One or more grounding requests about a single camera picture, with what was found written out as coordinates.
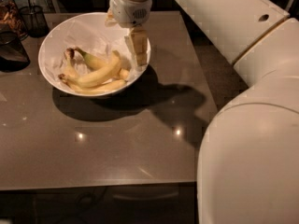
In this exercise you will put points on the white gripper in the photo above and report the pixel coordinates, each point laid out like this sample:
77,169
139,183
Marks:
129,11

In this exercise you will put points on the yellow banana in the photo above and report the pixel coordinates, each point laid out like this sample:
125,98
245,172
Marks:
108,86
97,77

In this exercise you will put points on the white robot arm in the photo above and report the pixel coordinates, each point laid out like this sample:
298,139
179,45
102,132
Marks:
249,157

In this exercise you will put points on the green-tipped banana back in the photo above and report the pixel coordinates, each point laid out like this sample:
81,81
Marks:
96,63

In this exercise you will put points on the white bowl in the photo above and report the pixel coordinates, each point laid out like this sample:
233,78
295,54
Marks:
91,55

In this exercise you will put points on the yellow banana bottom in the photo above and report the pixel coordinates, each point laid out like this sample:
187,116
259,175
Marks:
108,86

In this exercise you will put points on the dark bowl at left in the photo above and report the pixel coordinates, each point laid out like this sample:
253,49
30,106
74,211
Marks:
13,56

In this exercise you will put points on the white paper liner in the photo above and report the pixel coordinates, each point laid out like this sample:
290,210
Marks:
89,33

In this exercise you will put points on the black mesh pen cup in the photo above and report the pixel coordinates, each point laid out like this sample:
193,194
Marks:
34,19

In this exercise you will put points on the grey table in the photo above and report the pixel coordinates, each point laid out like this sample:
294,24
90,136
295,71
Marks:
128,159

